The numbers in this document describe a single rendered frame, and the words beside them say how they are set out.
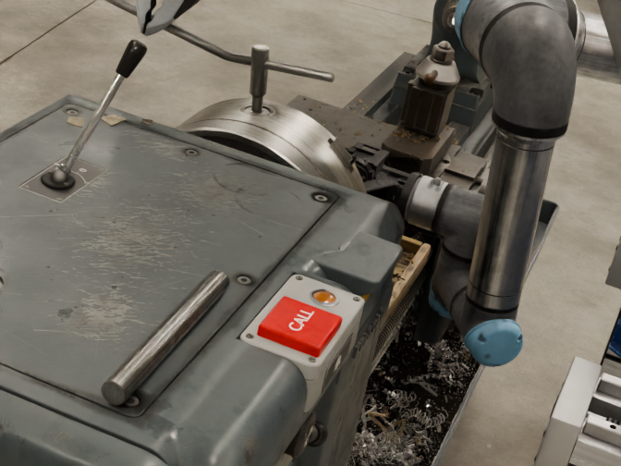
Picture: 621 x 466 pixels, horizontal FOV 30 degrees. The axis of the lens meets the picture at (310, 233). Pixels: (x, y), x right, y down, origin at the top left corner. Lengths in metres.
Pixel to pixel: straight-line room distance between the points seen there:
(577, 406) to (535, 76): 0.40
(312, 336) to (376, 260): 0.18
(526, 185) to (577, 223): 2.80
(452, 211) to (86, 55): 3.34
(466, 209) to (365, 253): 0.50
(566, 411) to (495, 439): 1.81
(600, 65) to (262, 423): 0.84
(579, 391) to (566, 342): 2.25
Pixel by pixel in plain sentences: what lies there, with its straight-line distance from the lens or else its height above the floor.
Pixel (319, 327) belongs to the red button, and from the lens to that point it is 1.04.
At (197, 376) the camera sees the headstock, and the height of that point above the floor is 1.25.
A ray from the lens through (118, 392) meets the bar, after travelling 0.92.
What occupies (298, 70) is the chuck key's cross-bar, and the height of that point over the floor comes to 1.31.
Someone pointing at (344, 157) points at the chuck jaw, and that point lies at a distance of 1.52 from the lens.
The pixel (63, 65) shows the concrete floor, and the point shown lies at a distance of 4.75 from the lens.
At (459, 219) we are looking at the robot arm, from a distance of 1.67.
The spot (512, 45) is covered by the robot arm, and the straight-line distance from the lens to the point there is 1.45.
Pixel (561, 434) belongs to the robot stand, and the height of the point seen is 1.10.
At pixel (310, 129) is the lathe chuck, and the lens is 1.50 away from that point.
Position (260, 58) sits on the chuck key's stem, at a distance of 1.47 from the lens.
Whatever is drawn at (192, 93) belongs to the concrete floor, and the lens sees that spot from 4.63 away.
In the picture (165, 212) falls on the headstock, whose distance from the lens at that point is 1.20.
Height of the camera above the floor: 1.84
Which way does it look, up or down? 29 degrees down
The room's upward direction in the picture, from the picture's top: 12 degrees clockwise
